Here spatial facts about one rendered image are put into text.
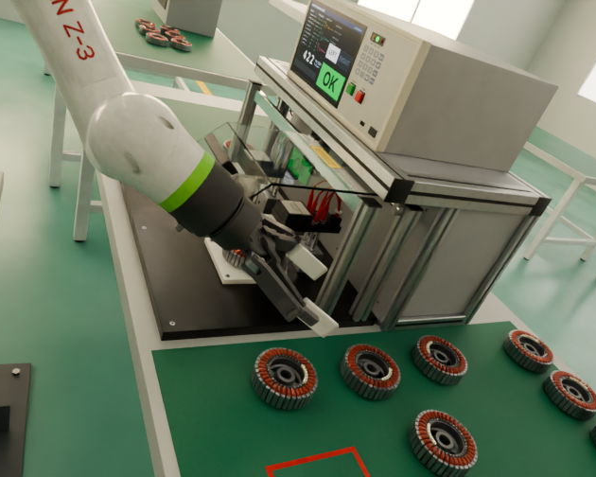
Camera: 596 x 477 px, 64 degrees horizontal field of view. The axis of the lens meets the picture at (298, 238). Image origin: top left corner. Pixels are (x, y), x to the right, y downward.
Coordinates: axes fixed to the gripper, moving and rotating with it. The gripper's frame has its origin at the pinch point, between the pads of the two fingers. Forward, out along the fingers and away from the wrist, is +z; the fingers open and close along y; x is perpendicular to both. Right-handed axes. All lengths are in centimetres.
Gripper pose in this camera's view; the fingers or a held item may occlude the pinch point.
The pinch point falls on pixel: (321, 296)
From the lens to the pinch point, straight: 73.9
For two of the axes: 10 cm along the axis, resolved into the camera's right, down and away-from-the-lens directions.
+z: 6.7, 6.1, 4.3
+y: 0.6, 5.3, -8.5
